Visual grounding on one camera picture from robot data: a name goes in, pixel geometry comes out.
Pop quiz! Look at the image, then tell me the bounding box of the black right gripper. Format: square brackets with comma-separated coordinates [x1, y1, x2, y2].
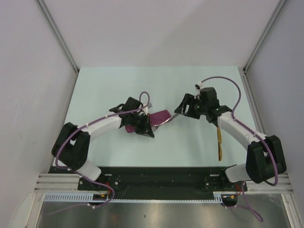
[174, 94, 208, 120]

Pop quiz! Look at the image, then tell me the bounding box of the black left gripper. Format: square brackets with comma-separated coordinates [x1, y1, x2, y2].
[129, 113, 154, 138]

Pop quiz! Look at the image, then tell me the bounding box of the magenta satin napkin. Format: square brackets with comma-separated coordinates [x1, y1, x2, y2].
[125, 110, 171, 133]

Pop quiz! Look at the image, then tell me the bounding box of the gold butter knife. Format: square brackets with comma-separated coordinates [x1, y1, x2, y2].
[217, 127, 222, 161]

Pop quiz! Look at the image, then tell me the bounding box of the silver metal fork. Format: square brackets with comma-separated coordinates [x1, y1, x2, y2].
[152, 114, 180, 132]

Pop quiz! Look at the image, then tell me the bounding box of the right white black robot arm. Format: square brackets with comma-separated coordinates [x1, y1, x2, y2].
[174, 87, 287, 190]

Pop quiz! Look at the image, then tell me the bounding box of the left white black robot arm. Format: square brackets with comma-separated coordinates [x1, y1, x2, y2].
[51, 97, 154, 190]

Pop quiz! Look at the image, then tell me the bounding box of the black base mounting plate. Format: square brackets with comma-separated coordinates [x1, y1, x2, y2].
[48, 166, 277, 201]

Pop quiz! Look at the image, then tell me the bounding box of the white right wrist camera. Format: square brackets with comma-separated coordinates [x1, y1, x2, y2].
[195, 81, 204, 95]

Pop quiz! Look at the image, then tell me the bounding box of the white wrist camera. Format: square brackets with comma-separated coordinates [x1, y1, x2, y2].
[195, 81, 204, 95]
[142, 102, 152, 114]

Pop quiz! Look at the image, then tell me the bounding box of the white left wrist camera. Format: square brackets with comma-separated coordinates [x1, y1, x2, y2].
[142, 102, 152, 114]

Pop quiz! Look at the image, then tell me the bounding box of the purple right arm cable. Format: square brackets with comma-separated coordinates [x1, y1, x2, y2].
[194, 76, 280, 223]

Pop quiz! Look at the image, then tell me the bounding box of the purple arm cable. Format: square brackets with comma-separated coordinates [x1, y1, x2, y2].
[45, 92, 152, 216]
[194, 76, 280, 223]

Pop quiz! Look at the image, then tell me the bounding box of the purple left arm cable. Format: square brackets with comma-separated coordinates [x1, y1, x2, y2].
[45, 92, 152, 216]

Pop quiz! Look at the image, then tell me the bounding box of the white slotted cable duct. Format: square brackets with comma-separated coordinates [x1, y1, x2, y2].
[44, 193, 223, 203]

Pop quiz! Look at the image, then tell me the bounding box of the aluminium front rail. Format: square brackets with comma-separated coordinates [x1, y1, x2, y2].
[35, 174, 294, 194]

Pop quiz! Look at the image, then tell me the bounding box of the right aluminium frame post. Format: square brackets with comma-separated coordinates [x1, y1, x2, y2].
[242, 0, 288, 73]

